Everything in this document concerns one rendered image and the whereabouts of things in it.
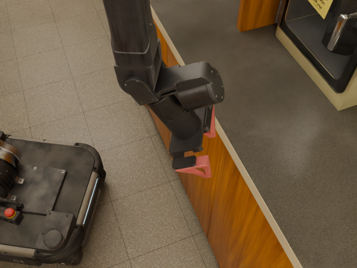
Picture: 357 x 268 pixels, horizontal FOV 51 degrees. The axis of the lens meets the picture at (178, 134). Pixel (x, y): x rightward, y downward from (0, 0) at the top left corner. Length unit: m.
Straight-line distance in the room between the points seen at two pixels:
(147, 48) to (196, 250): 1.35
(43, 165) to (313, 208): 1.26
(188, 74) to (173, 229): 1.29
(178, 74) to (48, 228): 1.11
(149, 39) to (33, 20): 2.49
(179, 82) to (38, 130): 1.71
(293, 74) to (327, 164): 0.29
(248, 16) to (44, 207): 1.08
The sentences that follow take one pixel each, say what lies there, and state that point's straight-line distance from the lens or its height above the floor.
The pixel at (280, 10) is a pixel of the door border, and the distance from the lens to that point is 1.14.
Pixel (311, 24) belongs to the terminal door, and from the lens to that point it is 1.03.
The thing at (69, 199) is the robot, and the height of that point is 0.24.
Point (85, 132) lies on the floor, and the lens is 2.15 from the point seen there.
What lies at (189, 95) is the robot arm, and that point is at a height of 1.24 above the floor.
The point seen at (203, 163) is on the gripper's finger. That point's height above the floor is 1.12.
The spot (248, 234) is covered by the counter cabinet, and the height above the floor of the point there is 0.65.
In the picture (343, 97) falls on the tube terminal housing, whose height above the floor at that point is 0.99.
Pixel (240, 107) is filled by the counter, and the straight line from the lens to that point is 0.98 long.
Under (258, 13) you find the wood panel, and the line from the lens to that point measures 1.19.
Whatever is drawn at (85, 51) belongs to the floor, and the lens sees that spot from 2.62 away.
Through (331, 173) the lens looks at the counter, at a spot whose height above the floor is 0.94.
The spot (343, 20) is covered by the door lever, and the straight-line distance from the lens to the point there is 0.86.
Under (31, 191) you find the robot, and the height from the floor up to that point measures 0.26.
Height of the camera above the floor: 1.67
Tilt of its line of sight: 54 degrees down
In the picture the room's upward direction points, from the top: straight up
